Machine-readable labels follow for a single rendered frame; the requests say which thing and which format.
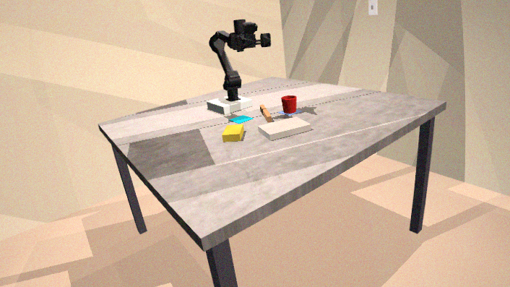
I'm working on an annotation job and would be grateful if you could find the yellow rectangular block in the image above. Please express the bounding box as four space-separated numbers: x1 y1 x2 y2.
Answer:
222 124 244 142

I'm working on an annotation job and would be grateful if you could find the white sheet of paper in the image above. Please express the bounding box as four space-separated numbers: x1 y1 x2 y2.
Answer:
258 117 311 141

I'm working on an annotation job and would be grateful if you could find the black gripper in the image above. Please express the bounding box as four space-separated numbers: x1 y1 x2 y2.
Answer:
231 33 272 50

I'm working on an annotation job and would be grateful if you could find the light wooden bar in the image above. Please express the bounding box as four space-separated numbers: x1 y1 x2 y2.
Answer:
260 105 272 123

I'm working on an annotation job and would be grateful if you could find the red cup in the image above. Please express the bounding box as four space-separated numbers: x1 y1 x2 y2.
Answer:
281 95 297 113

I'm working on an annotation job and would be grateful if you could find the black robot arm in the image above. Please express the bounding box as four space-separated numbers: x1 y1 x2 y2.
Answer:
209 20 258 102

